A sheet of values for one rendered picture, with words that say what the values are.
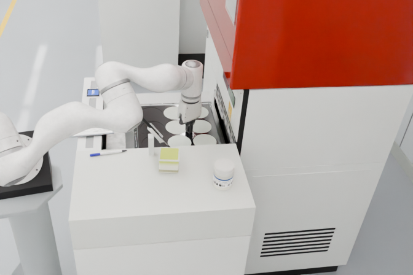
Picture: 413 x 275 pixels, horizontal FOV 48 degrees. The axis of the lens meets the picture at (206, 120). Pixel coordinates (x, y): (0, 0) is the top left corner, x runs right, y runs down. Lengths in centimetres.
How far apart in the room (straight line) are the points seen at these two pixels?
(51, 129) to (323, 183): 124
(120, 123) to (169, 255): 56
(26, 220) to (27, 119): 181
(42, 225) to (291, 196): 108
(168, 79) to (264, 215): 97
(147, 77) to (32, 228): 88
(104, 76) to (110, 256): 65
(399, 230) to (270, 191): 123
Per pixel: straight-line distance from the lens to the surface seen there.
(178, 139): 198
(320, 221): 236
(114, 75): 147
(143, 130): 203
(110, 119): 145
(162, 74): 147
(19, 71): 436
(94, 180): 171
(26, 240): 211
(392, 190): 339
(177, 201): 162
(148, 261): 177
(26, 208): 187
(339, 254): 262
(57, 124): 147
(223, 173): 161
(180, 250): 174
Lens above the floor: 214
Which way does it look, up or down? 36 degrees down
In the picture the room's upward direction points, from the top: 4 degrees clockwise
